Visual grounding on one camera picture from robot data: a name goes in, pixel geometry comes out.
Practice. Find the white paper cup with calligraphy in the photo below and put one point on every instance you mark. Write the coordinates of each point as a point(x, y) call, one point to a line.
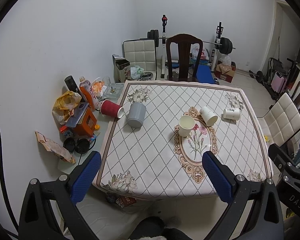
point(186, 124)

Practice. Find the orange snack bag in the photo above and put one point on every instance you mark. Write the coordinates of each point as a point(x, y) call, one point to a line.
point(98, 87)

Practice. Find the brown cardboard box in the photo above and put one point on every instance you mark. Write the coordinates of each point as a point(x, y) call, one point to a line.
point(225, 72)

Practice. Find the patterned gift box on floor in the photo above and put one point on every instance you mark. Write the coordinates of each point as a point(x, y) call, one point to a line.
point(121, 68)

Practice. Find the white padded chair right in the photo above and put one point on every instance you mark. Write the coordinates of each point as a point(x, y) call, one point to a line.
point(281, 122)

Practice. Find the white padded chair back left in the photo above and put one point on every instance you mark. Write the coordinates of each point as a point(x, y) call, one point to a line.
point(141, 53)

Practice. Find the clear glass ashtray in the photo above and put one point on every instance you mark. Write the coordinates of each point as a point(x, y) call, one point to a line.
point(113, 91)

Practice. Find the barbell with black plates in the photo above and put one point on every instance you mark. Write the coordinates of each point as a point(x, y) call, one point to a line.
point(224, 46)

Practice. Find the yellow plastic bag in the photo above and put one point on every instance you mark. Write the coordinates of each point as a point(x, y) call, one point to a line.
point(64, 106)

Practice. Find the black rectangular box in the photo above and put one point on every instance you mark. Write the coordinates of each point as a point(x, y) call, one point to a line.
point(72, 86)

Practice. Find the white mug lying sideways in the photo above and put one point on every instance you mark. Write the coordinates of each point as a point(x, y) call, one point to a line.
point(232, 114)

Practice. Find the blue weight bench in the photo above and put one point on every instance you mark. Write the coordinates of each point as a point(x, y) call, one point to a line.
point(204, 75)

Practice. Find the pink suitcase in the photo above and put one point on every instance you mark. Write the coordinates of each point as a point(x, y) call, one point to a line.
point(278, 82)

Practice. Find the printed snack packet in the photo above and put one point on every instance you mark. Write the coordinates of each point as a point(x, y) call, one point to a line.
point(56, 149)

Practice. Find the black folded stroller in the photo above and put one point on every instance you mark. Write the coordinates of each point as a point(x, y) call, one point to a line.
point(274, 66)

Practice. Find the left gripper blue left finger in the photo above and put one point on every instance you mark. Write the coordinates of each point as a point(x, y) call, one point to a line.
point(37, 219)

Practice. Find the white padded chair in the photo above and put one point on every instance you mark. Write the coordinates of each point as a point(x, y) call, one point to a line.
point(281, 122)
point(141, 53)

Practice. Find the orange gift box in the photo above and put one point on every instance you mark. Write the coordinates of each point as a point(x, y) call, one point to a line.
point(86, 125)

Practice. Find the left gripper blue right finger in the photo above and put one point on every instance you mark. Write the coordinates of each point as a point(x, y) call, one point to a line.
point(265, 219)

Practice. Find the grey ribbed cup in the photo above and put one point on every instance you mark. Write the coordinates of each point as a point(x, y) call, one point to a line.
point(136, 115)

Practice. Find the orange labelled drink bottle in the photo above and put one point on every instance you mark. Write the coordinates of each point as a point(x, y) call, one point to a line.
point(87, 90)

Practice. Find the patterned floral tablecloth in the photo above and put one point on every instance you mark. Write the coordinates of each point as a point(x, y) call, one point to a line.
point(155, 162)

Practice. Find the red ribbed paper cup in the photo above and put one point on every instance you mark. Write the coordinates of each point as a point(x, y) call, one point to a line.
point(111, 109)

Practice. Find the white floral paper cup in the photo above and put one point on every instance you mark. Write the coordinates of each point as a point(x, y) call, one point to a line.
point(209, 117)

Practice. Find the small dumbbell on floor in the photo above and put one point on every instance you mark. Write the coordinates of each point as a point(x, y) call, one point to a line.
point(258, 76)

